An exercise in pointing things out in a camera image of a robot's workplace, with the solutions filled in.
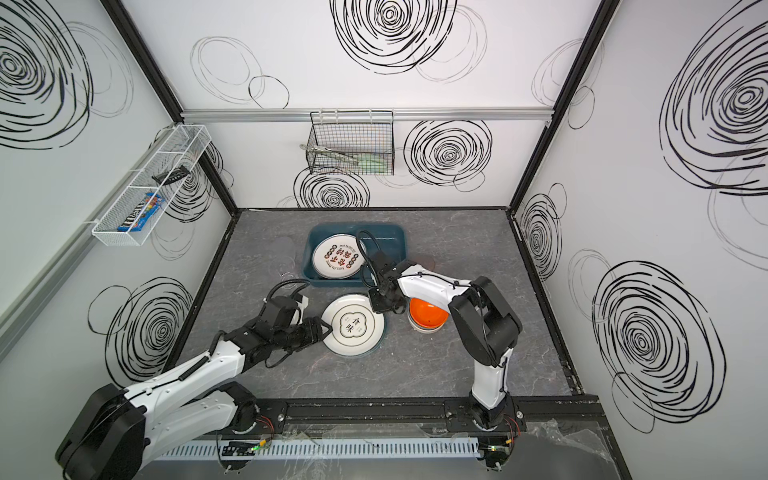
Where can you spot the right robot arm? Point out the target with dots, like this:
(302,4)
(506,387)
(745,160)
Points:
(486,323)

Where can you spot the black mounting rail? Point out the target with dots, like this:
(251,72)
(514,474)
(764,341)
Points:
(456,414)

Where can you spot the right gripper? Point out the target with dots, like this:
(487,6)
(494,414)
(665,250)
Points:
(381,274)

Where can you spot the white slotted cable duct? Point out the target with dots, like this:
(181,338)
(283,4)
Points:
(311,449)

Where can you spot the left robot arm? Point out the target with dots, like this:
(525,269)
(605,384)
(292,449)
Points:
(122,429)

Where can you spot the white plate red characters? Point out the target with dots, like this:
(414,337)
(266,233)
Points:
(338,257)

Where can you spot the metal tongs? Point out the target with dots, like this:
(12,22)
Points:
(329,153)

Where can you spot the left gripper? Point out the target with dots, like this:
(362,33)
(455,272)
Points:
(309,334)

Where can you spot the orange bowl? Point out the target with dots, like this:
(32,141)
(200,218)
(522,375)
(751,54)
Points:
(417,307)

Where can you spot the green item in basket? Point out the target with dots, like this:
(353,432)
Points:
(372,163)

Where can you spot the blue candy packet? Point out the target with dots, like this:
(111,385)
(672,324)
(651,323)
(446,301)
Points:
(149,205)

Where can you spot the white wire shelf basket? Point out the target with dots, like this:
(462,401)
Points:
(185,200)

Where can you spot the clear glass cup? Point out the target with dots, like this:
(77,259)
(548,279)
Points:
(285,282)

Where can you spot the black wire basket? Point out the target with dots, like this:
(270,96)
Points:
(351,132)

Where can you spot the teal plastic bin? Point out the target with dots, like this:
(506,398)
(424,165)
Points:
(387,237)

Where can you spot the white plate black emblem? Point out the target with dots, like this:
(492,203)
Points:
(355,327)

